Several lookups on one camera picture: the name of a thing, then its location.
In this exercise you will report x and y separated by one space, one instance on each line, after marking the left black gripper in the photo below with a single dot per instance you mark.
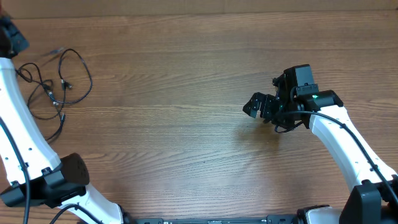
23 43

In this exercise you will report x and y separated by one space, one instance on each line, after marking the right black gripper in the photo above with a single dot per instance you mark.
266 114

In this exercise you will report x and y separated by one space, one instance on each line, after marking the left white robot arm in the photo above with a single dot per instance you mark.
37 175

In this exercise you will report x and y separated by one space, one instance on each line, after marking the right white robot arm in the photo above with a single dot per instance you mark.
371 182

